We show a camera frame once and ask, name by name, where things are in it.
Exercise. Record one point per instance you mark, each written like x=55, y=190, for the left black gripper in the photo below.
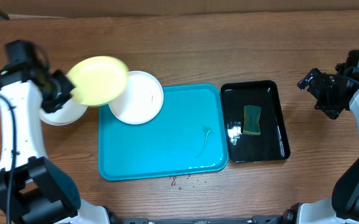
x=63, y=77

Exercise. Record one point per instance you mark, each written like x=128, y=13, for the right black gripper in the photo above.
x=317, y=86

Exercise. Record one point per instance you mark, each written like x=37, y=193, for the yellow plate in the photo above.
x=98, y=80

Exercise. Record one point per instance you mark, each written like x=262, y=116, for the white plate with stain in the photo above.
x=140, y=101

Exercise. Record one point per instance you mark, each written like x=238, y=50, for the green and yellow sponge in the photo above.
x=251, y=120

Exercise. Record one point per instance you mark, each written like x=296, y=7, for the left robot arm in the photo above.
x=32, y=188

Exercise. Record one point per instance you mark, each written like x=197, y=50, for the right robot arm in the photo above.
x=343, y=205

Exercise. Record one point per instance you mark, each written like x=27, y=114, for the black plastic tray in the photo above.
x=272, y=143

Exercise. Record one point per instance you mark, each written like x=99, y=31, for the teal plastic tray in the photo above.
x=186, y=137

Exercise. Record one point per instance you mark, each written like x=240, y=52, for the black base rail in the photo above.
x=257, y=219

